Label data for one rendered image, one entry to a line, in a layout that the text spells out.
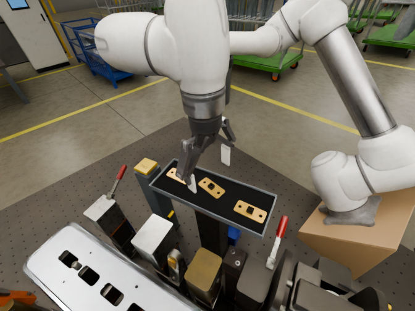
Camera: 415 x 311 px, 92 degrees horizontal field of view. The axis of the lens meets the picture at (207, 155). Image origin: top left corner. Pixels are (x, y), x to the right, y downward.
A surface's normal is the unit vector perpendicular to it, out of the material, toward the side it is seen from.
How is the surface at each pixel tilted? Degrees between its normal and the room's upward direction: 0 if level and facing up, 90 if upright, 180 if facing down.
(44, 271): 0
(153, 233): 0
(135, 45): 74
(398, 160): 68
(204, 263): 0
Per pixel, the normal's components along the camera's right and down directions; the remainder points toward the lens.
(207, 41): 0.27, 0.59
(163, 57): -0.52, 0.59
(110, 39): -0.51, 0.28
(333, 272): -0.07, -0.73
